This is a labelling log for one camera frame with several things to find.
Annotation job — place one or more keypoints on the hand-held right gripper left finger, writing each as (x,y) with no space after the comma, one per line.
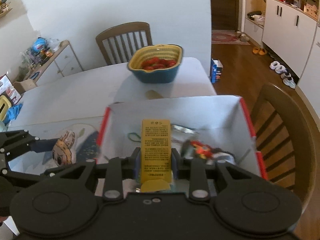
(137,165)

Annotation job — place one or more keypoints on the small tan piece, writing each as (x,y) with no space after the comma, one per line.
(153,95)

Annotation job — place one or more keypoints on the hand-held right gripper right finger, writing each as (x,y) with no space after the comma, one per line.
(174,166)

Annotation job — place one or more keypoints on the red printed snack packet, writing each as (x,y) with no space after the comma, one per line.
(202,150)

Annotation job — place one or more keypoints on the dark brown door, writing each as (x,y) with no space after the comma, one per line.
(222,10)

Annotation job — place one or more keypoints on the pile of red strawberries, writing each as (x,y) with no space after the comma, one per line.
(155,63)

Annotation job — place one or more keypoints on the blue globe toy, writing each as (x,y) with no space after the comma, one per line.
(39,45)

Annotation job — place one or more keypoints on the blue round placemat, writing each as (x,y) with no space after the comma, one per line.
(90,145)

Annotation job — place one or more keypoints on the white wooden-top sideboard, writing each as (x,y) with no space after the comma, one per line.
(67,60)

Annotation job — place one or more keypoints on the green rubber band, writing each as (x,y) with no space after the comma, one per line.
(130,135)

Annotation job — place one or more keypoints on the wooden slat-back chair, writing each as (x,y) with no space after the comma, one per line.
(120,30)

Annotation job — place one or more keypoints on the blue carton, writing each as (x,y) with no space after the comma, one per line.
(215,71)

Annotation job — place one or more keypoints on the white cardboard box red edges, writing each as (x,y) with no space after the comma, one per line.
(212,112)

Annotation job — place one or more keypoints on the red patterned rug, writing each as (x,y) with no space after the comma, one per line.
(225,38)

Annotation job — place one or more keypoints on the small yellow box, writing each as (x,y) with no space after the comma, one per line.
(156,150)

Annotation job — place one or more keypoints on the wooden round-back chair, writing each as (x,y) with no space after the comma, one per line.
(300,130)

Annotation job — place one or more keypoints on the blue cloth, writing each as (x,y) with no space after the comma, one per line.
(13,112)

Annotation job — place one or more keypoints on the beige plush slipper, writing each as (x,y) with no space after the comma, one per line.
(238,33)
(244,38)

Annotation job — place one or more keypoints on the yellow colander basket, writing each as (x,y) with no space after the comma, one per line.
(136,60)

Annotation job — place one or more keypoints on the red and white package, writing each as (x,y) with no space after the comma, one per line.
(8,88)

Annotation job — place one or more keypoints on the white fluffy slipper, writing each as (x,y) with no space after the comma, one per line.
(280,68)
(274,65)

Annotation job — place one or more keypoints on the white and wood wall cabinet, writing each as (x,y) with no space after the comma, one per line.
(282,30)

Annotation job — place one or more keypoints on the blue basin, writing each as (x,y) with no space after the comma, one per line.
(155,77)

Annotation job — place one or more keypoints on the wooden toy box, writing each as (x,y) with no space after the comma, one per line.
(311,7)

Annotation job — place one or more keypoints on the yellow plastic container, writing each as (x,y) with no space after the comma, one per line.
(3,107)

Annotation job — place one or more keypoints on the dark bag on bench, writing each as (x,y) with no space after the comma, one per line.
(255,15)

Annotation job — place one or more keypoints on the small cardboard box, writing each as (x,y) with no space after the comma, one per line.
(25,86)

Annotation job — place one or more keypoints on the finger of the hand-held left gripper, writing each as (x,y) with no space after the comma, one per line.
(46,145)
(27,179)

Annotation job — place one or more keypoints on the cartoon face plush toy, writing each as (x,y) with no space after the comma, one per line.
(63,150)

